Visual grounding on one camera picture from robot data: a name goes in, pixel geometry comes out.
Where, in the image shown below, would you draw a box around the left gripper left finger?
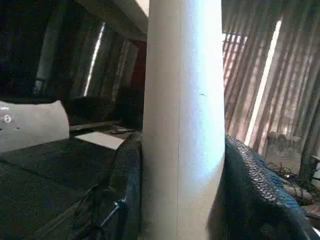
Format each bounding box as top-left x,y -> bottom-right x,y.
94,131 -> 144,240

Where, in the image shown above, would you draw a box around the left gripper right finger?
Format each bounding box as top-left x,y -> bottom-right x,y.
205,135 -> 320,240

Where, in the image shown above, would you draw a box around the white plastic table leg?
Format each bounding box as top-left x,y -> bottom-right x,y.
139,0 -> 227,240

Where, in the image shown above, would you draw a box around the flat white board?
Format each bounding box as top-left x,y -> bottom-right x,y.
74,131 -> 125,151

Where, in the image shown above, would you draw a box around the black work mat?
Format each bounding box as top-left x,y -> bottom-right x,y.
0,136 -> 131,240

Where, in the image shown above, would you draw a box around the grey printed cushion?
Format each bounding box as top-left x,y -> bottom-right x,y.
0,99 -> 70,153

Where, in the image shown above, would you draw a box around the beige pleated curtain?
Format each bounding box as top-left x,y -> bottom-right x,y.
222,0 -> 320,156
72,19 -> 141,101

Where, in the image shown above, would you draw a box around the thin loose floor cables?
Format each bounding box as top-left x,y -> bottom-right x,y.
264,159 -> 316,201

